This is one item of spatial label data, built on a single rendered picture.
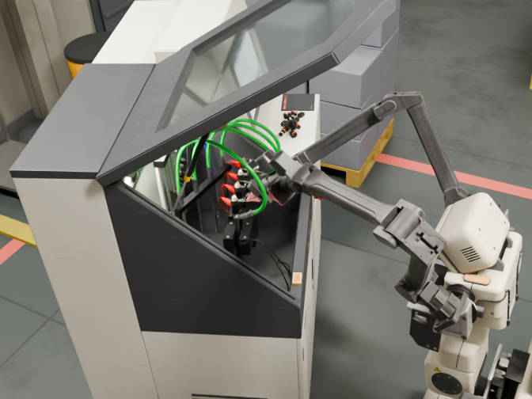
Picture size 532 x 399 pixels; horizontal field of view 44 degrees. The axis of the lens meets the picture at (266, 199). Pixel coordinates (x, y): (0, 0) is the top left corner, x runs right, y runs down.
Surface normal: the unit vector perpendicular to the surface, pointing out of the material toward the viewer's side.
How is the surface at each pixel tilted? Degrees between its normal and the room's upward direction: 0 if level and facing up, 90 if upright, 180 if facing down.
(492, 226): 48
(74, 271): 90
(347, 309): 0
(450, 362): 90
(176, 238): 90
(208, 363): 90
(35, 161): 0
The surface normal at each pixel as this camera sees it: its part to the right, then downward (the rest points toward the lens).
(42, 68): 0.87, 0.25
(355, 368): -0.06, -0.79
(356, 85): -0.47, 0.57
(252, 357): -0.11, 0.62
